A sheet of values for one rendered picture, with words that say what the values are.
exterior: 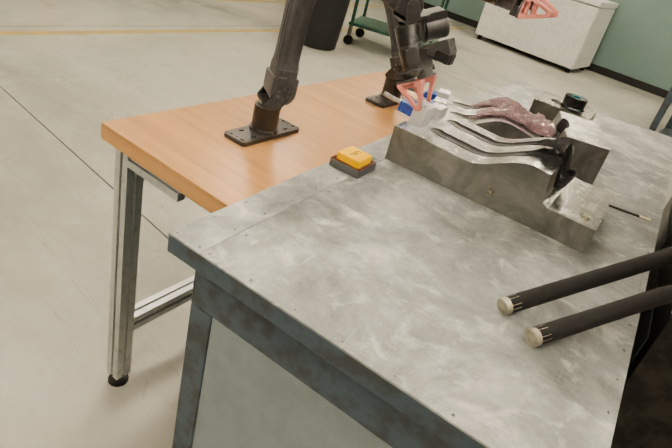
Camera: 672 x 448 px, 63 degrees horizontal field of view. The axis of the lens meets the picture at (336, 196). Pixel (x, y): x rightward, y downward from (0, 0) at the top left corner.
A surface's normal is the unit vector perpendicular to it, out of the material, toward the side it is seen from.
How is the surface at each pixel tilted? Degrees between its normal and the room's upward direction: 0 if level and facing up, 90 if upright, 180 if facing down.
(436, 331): 0
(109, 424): 0
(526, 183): 90
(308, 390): 90
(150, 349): 0
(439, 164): 90
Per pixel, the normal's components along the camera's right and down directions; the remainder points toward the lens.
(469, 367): 0.22, -0.85
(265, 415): -0.54, 0.29
